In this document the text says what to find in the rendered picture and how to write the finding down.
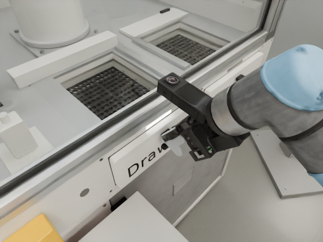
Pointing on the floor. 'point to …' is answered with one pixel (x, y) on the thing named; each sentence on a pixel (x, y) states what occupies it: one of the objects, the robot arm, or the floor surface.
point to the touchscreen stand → (283, 166)
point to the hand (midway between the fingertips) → (167, 132)
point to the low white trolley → (134, 224)
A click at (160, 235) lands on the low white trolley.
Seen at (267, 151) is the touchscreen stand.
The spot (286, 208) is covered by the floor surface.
